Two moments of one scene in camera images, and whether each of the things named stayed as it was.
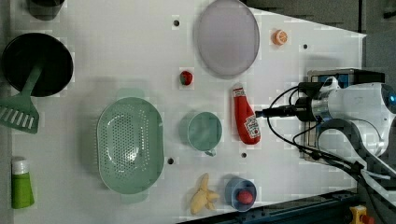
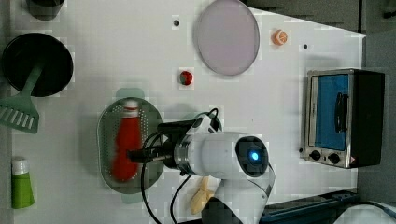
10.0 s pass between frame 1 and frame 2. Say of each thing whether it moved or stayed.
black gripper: moved
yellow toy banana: stayed
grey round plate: stayed
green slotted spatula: stayed
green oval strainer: stayed
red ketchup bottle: moved
